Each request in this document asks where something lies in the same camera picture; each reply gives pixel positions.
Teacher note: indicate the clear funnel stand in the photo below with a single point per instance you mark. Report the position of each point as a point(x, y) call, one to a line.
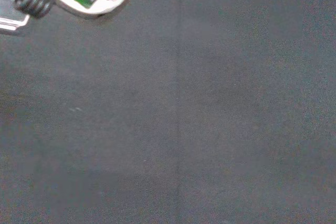
point(8, 11)

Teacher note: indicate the black bench cloth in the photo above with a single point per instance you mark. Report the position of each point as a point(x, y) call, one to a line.
point(183, 116)

